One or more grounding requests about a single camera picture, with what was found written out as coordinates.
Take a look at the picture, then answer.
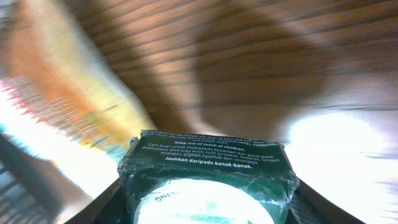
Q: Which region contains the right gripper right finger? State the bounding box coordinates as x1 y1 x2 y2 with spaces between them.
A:
285 180 364 224

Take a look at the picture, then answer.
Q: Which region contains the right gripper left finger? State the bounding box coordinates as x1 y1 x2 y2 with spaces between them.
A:
66 179 129 224

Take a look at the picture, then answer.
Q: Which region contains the dark green Zam-Buk box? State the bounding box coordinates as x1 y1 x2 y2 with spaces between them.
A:
118 130 299 224

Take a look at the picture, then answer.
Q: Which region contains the yellow snack bag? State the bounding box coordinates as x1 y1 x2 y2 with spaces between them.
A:
1 0 154 198

